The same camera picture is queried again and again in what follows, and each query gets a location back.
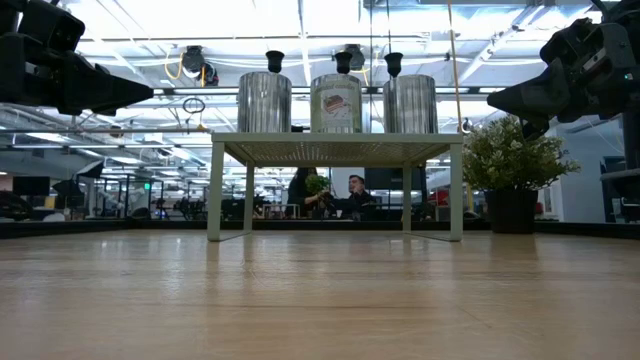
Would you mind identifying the green plant in black pot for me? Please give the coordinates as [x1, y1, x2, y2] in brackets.
[460, 113, 582, 235]

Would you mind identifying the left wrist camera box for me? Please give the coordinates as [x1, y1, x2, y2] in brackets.
[17, 0, 86, 51]

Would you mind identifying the yellow ceiling cable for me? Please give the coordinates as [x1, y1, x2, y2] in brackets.
[163, 49, 184, 81]

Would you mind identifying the silver labelled candle tin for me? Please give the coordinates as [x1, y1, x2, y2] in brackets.
[310, 73, 363, 134]
[382, 74, 439, 135]
[236, 71, 293, 134]

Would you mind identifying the standing person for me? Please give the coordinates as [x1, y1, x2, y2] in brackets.
[285, 167, 321, 220]

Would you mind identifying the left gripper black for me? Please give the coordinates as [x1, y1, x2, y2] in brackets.
[0, 32, 154, 117]

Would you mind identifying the black studio umbrella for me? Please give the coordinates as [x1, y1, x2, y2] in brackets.
[52, 178, 85, 197]

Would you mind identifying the black ceiling cable reel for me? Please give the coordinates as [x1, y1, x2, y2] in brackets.
[180, 45, 220, 87]
[344, 43, 366, 72]

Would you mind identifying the black background monitor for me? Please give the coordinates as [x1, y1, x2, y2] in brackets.
[12, 175, 51, 197]

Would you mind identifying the black table border rail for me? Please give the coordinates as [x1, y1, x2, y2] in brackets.
[0, 218, 640, 240]

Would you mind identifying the black tall candle holder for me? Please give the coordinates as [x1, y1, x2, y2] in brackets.
[334, 50, 354, 75]
[384, 51, 404, 79]
[265, 49, 285, 74]

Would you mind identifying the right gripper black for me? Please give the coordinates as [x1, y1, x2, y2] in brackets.
[487, 49, 640, 141]

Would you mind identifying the black hanging cable loop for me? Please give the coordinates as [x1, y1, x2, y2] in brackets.
[182, 96, 207, 115]

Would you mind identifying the small green background plant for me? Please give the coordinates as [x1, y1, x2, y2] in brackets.
[304, 173, 331, 195]

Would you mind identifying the white metal mesh shelf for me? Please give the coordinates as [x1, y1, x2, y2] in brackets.
[206, 131, 464, 243]

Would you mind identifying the brown hanging cord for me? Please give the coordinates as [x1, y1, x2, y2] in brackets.
[447, 0, 465, 134]

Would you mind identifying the black studio softbox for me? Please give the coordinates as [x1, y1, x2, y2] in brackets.
[74, 159, 105, 180]

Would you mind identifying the large dark background screen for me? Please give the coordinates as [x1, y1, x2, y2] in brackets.
[363, 167, 427, 191]

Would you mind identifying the seated person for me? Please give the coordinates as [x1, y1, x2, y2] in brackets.
[327, 174, 386, 221]

